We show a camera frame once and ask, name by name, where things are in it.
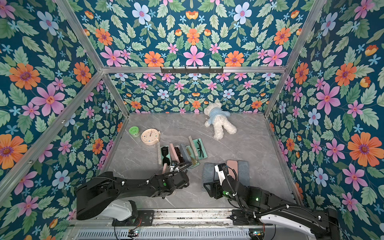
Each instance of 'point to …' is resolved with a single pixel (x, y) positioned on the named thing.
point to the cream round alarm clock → (150, 136)
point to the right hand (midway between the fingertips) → (208, 183)
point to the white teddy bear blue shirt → (218, 117)
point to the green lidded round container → (134, 131)
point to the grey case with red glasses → (243, 172)
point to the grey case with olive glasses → (188, 155)
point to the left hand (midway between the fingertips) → (183, 180)
